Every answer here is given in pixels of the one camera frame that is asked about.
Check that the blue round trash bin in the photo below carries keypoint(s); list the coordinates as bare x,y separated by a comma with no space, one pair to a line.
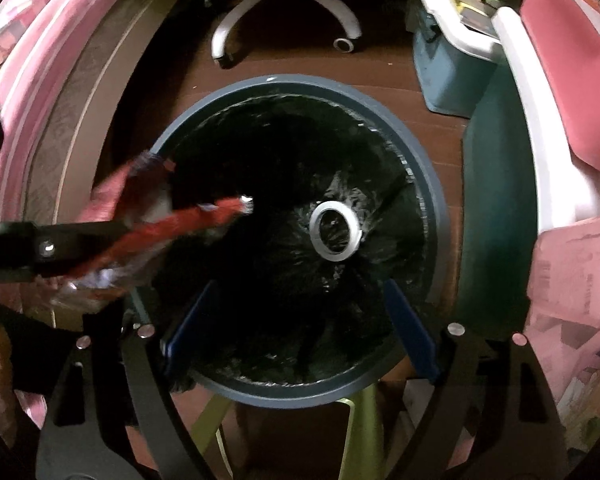
290,81

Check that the blue storage box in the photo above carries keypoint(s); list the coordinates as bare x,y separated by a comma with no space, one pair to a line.
445,75

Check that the pink striped bed sheet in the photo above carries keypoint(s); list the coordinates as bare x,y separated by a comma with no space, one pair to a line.
35,60

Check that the wooden bed frame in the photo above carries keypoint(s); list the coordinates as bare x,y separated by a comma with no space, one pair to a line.
80,110

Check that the newspaper sheets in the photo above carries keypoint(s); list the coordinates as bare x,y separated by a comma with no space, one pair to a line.
570,285

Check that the green stool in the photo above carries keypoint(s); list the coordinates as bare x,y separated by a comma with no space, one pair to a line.
370,435

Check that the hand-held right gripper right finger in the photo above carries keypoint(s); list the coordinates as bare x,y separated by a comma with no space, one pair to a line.
410,330

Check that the white office chair base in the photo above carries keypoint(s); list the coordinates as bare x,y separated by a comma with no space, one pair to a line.
245,15

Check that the red snack wrapper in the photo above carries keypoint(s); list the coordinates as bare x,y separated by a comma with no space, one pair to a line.
180,220

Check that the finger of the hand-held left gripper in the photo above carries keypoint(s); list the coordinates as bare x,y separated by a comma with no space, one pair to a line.
45,247

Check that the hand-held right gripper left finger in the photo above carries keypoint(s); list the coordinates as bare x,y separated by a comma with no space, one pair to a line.
190,320

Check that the pink board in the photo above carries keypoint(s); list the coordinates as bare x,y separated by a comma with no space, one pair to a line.
570,60

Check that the dark green white-rimmed tub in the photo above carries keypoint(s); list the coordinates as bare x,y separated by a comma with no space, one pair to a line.
500,185

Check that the black bin liner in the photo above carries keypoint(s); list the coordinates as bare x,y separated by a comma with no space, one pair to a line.
280,160

